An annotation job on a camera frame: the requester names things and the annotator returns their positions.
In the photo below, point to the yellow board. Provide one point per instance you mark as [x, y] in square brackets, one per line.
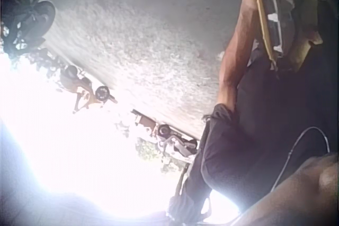
[265, 25]

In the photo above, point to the black white packet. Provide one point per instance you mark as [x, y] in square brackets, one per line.
[274, 22]

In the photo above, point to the black motorcycle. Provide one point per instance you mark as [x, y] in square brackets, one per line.
[31, 17]

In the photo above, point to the orange scooter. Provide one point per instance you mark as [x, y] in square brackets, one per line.
[84, 91]

